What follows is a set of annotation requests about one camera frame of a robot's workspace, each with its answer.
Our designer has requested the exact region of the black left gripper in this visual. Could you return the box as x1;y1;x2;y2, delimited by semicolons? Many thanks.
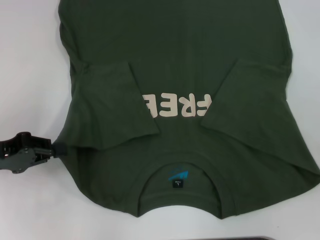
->
0;133;68;175

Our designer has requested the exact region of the dark green FREE t-shirt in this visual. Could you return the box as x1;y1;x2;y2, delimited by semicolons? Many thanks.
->
53;0;320;221

